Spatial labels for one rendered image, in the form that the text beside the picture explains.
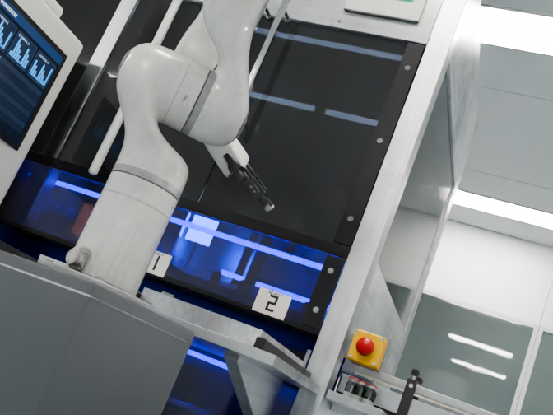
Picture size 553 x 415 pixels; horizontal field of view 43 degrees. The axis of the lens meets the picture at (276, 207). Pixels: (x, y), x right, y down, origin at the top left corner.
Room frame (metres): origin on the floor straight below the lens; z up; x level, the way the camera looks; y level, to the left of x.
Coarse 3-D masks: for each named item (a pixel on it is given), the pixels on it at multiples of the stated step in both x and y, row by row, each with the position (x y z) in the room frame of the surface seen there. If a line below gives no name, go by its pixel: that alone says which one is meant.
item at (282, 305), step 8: (264, 288) 1.68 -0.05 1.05; (264, 296) 1.68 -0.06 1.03; (280, 296) 1.66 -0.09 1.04; (288, 296) 1.66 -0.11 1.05; (256, 304) 1.68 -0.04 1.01; (264, 304) 1.68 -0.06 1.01; (280, 304) 1.66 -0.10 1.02; (288, 304) 1.66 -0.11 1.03; (264, 312) 1.67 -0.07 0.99; (280, 312) 1.66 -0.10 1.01
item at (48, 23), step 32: (0, 0) 1.61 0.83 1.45; (32, 0) 1.69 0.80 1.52; (0, 32) 1.65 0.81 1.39; (32, 32) 1.73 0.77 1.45; (64, 32) 1.83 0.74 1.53; (0, 64) 1.69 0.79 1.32; (32, 64) 1.78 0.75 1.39; (64, 64) 1.88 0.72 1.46; (0, 96) 1.74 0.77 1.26; (32, 96) 1.83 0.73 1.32; (0, 128) 1.79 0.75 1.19; (32, 128) 1.89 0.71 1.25; (0, 160) 1.84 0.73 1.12; (0, 192) 1.89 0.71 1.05
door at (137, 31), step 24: (144, 0) 1.96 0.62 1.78; (168, 0) 1.93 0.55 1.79; (144, 24) 1.94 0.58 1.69; (264, 24) 1.80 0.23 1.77; (120, 48) 1.96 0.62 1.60; (168, 48) 1.90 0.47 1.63; (96, 96) 1.95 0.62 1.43; (96, 120) 1.94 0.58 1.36; (72, 144) 1.95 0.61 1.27; (96, 144) 1.93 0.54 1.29; (120, 144) 1.90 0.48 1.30; (192, 144) 1.82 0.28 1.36; (192, 168) 1.81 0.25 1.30; (192, 192) 1.80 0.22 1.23
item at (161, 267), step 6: (156, 252) 1.80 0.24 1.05; (156, 258) 1.79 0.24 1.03; (162, 258) 1.79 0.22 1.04; (168, 258) 1.78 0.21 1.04; (150, 264) 1.80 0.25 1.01; (156, 264) 1.79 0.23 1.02; (162, 264) 1.78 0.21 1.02; (168, 264) 1.78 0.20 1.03; (150, 270) 1.79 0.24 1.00; (156, 270) 1.79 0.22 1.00; (162, 270) 1.78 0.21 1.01; (162, 276) 1.78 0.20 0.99
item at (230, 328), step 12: (144, 288) 1.37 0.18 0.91; (144, 300) 1.37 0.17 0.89; (156, 300) 1.36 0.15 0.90; (168, 300) 1.35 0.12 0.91; (168, 312) 1.35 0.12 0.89; (180, 312) 1.34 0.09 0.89; (192, 312) 1.33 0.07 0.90; (204, 312) 1.32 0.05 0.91; (204, 324) 1.32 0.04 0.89; (216, 324) 1.31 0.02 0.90; (228, 324) 1.30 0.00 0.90; (240, 324) 1.29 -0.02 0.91; (228, 336) 1.30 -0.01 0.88; (240, 336) 1.29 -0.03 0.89; (252, 336) 1.28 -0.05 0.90; (264, 336) 1.30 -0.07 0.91; (300, 360) 1.57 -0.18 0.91
